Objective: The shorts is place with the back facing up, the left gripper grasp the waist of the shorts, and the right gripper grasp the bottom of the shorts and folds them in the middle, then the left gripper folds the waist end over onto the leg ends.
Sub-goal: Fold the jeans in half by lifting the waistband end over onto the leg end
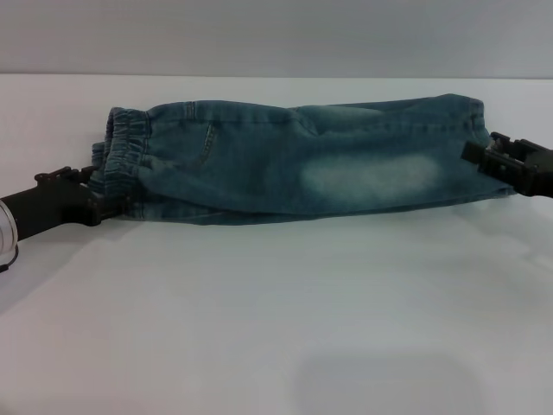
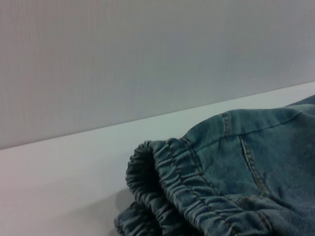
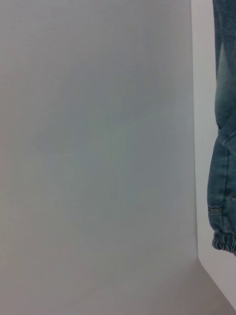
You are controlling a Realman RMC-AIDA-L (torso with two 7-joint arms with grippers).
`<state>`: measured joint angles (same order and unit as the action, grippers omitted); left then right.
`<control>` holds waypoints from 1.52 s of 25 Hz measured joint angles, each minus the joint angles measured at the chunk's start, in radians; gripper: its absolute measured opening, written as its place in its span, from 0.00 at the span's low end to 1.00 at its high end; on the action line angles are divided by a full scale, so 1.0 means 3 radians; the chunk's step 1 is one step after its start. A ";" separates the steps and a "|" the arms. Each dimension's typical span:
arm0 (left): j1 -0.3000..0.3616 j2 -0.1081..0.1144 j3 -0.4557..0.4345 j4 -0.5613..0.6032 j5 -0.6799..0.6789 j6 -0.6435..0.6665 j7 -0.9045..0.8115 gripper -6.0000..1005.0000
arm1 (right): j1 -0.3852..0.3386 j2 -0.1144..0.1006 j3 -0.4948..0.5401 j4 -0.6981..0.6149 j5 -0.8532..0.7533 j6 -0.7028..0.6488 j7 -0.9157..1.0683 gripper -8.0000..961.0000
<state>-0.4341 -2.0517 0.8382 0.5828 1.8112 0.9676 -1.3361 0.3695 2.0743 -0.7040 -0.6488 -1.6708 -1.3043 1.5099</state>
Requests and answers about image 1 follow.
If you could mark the blue denim shorts basketball print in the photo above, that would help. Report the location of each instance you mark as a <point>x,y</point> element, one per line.
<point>294,164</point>

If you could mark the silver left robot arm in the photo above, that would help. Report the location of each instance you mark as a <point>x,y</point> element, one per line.
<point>8,229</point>

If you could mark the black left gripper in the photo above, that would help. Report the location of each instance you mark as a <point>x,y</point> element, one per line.
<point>52,207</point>

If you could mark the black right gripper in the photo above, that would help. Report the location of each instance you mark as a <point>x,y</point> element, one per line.
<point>535,173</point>

